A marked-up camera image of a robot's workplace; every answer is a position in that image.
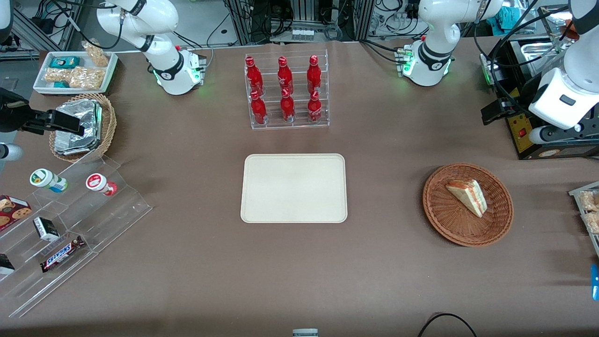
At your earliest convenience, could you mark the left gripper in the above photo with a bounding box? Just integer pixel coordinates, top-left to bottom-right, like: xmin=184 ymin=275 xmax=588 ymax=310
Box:
xmin=481 ymin=98 xmax=533 ymax=126

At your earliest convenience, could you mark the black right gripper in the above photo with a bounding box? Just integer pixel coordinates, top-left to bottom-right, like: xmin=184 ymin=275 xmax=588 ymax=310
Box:
xmin=0 ymin=88 xmax=86 ymax=137

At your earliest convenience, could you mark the triangular sandwich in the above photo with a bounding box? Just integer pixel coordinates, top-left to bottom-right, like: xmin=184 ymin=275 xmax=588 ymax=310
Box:
xmin=445 ymin=179 xmax=488 ymax=219

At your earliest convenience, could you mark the white snack tray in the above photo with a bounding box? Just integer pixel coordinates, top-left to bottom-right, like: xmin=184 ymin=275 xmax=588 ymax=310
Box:
xmin=33 ymin=50 xmax=119 ymax=96

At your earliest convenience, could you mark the small tan wicker basket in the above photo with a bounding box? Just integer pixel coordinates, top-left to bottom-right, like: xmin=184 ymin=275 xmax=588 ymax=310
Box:
xmin=49 ymin=93 xmax=117 ymax=163

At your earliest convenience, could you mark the metal edged snack tray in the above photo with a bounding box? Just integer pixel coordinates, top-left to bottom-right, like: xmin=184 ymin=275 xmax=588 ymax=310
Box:
xmin=568 ymin=181 xmax=599 ymax=259

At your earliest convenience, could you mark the large brown wicker basket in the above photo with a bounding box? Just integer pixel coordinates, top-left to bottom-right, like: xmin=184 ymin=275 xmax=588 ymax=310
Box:
xmin=423 ymin=162 xmax=514 ymax=248

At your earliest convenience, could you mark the beige plastic tray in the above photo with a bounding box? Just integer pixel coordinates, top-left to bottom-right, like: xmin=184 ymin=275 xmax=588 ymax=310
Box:
xmin=240 ymin=154 xmax=348 ymax=224

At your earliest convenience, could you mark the black food warmer cabinet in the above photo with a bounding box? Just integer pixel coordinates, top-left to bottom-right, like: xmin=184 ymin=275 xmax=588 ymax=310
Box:
xmin=480 ymin=5 xmax=599 ymax=161

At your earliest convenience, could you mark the foil wrapped pack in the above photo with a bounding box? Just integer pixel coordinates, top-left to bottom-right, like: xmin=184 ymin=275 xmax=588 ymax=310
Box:
xmin=53 ymin=129 xmax=102 ymax=156
xmin=56 ymin=99 xmax=103 ymax=136

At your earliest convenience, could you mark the grey box with green light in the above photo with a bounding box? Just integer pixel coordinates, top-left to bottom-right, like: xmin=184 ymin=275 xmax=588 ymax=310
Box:
xmin=479 ymin=53 xmax=497 ymax=86

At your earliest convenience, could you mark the green cap yogurt bottle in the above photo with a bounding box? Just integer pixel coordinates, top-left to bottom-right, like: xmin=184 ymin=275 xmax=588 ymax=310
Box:
xmin=30 ymin=168 xmax=68 ymax=194

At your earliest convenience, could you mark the red cap yogurt bottle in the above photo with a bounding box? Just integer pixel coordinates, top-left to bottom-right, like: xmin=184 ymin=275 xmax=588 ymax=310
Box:
xmin=85 ymin=173 xmax=118 ymax=197

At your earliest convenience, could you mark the steel warmer pan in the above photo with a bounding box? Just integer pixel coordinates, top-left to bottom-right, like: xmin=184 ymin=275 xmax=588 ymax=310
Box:
xmin=512 ymin=41 xmax=570 ymax=64

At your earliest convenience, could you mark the red cookie box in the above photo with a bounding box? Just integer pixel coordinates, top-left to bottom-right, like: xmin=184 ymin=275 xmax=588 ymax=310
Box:
xmin=0 ymin=194 xmax=33 ymax=233

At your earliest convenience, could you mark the small black white carton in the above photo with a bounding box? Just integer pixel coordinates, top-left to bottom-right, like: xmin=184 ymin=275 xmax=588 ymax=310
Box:
xmin=32 ymin=216 xmax=60 ymax=242

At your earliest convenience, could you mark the clear acrylic stepped shelf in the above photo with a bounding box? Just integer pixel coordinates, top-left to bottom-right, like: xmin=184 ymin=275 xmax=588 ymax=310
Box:
xmin=0 ymin=154 xmax=153 ymax=319

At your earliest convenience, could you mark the snickers chocolate bar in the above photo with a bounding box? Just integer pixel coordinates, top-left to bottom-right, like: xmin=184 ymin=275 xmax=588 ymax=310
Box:
xmin=39 ymin=235 xmax=86 ymax=273

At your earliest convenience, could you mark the clear acrylic bottle rack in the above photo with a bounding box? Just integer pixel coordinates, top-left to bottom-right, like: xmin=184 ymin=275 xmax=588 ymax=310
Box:
xmin=244 ymin=49 xmax=330 ymax=131

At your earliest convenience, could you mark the red cola bottle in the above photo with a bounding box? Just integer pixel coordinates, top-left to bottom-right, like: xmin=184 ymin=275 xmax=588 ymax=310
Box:
xmin=279 ymin=88 xmax=297 ymax=124
xmin=307 ymin=55 xmax=323 ymax=95
xmin=307 ymin=90 xmax=323 ymax=124
xmin=245 ymin=56 xmax=264 ymax=97
xmin=277 ymin=56 xmax=294 ymax=95
xmin=249 ymin=90 xmax=269 ymax=125

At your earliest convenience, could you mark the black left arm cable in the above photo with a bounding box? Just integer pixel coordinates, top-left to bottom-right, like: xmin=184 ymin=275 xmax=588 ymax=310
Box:
xmin=472 ymin=0 xmax=570 ymax=116

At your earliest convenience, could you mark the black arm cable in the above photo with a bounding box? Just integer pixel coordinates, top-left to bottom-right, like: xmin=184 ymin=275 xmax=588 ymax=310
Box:
xmin=47 ymin=0 xmax=125 ymax=51
xmin=472 ymin=0 xmax=570 ymax=116

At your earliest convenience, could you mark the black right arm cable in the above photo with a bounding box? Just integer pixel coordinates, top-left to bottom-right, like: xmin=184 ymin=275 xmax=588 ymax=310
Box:
xmin=47 ymin=0 xmax=125 ymax=51

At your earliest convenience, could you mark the black floor cable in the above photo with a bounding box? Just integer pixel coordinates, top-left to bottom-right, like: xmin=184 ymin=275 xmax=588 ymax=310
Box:
xmin=417 ymin=312 xmax=478 ymax=337

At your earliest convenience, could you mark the aluminium frame rack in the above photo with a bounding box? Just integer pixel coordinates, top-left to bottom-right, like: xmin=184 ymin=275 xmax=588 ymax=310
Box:
xmin=224 ymin=0 xmax=376 ymax=44

